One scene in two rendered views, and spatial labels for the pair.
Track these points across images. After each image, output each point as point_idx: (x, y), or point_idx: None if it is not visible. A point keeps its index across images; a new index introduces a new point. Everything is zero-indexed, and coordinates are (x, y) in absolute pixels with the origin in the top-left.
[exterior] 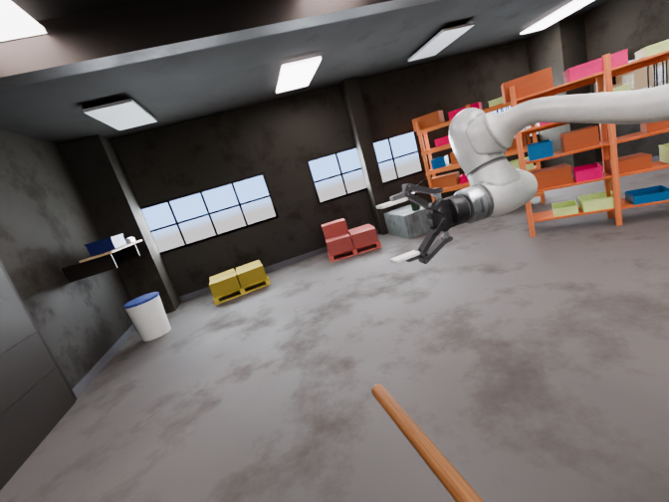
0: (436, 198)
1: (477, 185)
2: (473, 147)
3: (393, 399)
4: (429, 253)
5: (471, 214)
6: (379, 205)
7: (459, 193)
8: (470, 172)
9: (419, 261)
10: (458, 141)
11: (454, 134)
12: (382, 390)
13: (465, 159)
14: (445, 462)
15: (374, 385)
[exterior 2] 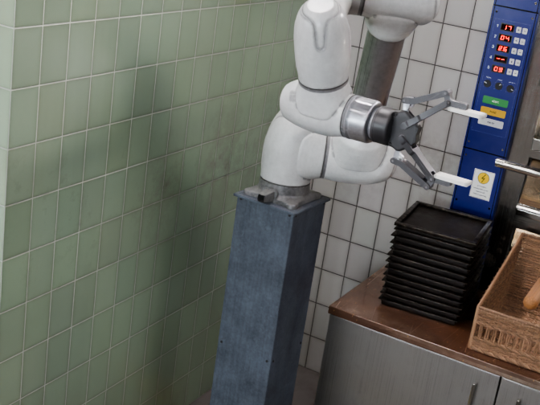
0: (407, 109)
1: (361, 96)
2: (350, 50)
3: (534, 286)
4: (423, 175)
5: None
6: (484, 113)
7: (377, 105)
8: (345, 81)
9: (429, 188)
10: (349, 41)
11: (347, 31)
12: (533, 292)
13: (348, 64)
14: None
15: (533, 297)
